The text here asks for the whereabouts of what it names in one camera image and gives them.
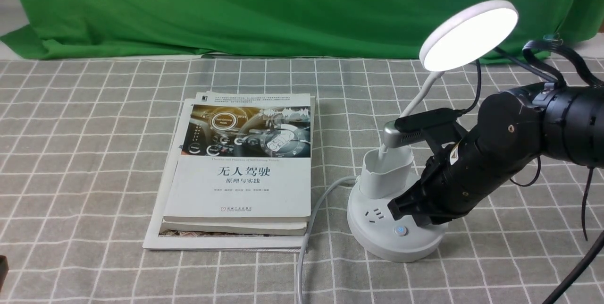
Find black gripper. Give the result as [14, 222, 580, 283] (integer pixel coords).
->
[387, 91, 542, 227]

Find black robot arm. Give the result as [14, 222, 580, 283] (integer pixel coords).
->
[388, 83, 604, 227]

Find white desk lamp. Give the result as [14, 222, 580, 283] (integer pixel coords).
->
[347, 0, 519, 263]

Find thin book under top book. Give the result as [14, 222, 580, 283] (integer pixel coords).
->
[159, 220, 309, 236]

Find white autonomous driving book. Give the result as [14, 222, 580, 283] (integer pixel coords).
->
[163, 93, 315, 223]

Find large white magazine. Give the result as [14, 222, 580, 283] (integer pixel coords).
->
[143, 109, 304, 252]

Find grey checkered tablecloth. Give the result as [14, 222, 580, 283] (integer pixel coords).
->
[0, 59, 603, 304]

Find green backdrop cloth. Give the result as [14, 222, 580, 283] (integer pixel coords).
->
[1, 0, 603, 59]

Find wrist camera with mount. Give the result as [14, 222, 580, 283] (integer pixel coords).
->
[383, 108, 468, 155]

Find grey lamp power cord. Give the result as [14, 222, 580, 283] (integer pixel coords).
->
[296, 176, 361, 304]

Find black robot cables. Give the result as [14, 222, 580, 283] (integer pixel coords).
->
[455, 40, 604, 304]

